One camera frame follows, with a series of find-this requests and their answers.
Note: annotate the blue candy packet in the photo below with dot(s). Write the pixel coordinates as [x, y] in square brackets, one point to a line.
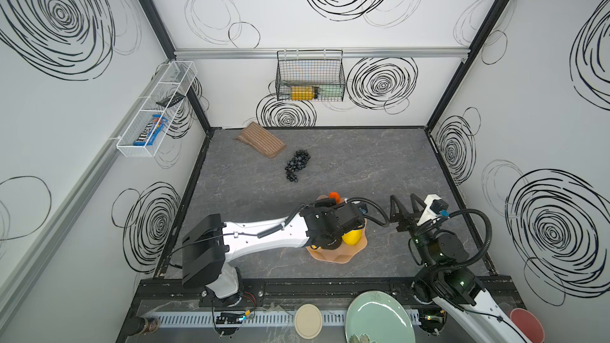
[149, 134]

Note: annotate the white cable duct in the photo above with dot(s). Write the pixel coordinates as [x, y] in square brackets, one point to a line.
[203, 319]

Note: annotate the white wire wall shelf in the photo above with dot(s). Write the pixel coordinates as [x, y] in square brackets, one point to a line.
[175, 76]

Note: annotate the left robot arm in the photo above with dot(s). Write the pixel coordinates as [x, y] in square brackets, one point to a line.
[211, 245]

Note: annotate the black remote control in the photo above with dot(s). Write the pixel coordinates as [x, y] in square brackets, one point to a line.
[171, 100]

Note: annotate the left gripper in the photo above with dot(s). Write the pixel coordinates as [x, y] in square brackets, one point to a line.
[351, 217]

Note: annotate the pink wavy fruit bowl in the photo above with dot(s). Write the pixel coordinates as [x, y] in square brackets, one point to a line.
[344, 253]

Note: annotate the large yellow fake lemon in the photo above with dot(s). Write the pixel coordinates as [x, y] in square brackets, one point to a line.
[353, 237]

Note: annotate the black fake grape bunch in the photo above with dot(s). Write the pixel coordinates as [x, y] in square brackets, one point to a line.
[297, 163]

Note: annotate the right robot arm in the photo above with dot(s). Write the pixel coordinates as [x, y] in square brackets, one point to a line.
[445, 278]

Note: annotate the pink cup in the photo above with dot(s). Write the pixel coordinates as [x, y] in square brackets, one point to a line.
[529, 324]

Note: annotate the dark jar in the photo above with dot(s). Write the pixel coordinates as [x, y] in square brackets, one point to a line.
[140, 326]

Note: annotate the beige round lid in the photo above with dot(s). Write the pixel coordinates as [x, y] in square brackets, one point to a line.
[308, 321]

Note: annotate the brown folded cloth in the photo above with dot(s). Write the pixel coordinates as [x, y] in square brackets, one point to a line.
[262, 141]

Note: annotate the black wire wall basket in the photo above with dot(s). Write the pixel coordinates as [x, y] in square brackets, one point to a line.
[307, 67]

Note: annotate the green plate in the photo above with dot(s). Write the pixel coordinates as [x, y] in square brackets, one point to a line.
[377, 317]

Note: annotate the green item in basket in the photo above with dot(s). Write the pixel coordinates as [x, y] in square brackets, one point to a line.
[331, 92]

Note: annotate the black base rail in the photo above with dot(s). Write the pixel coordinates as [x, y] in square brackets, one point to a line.
[267, 292]

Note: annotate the yellow bottle in basket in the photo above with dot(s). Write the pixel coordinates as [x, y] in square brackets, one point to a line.
[304, 93]

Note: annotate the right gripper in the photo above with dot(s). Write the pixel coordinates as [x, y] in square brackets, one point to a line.
[410, 221]

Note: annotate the orange fake tangerine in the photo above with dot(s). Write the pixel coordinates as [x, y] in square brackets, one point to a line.
[335, 196]

